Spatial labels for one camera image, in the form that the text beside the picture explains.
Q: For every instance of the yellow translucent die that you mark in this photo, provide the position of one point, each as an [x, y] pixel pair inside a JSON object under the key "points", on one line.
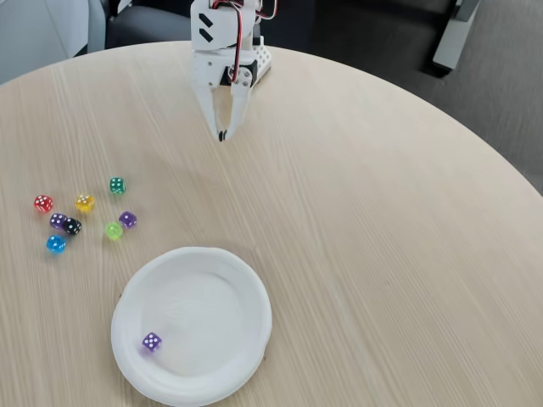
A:
{"points": [[85, 203]]}

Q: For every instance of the black office chair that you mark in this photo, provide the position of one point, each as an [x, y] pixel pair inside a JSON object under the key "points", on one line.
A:
{"points": [[148, 25]]}

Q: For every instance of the white paper plate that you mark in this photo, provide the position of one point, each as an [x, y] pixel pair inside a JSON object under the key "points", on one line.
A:
{"points": [[203, 313]]}

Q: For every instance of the blue translucent die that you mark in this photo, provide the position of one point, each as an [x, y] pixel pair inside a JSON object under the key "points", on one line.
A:
{"points": [[55, 244]]}

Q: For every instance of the lime green translucent die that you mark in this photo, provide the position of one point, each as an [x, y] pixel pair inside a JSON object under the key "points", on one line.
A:
{"points": [[113, 231]]}

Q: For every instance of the red translucent die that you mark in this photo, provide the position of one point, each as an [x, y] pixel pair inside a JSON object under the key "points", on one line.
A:
{"points": [[43, 204]]}

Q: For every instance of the purple translucent die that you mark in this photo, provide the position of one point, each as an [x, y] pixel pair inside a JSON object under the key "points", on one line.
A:
{"points": [[127, 219], [151, 341], [56, 220]]}

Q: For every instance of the black die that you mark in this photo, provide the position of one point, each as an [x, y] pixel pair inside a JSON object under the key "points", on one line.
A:
{"points": [[72, 226]]}

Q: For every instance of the grey desk leg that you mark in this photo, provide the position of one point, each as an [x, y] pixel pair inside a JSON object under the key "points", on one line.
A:
{"points": [[451, 38]]}

